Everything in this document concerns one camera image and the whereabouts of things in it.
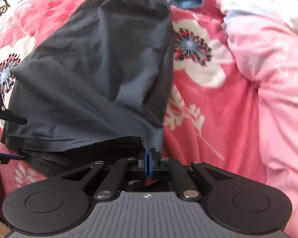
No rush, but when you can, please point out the dark navy shirt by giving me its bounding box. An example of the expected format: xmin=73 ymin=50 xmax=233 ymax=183
xmin=0 ymin=0 xmax=175 ymax=176

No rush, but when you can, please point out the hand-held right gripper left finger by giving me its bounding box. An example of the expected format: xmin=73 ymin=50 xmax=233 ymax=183
xmin=62 ymin=148 xmax=150 ymax=201

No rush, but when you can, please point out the red floral blanket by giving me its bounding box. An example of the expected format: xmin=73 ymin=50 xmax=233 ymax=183
xmin=0 ymin=0 xmax=269 ymax=219

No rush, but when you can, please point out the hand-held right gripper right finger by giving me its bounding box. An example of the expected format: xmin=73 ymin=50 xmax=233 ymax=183
xmin=149 ymin=148 xmax=235 ymax=200

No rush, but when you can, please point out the pink and grey quilt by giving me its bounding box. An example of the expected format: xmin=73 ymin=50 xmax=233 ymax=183
xmin=204 ymin=0 xmax=298 ymax=228

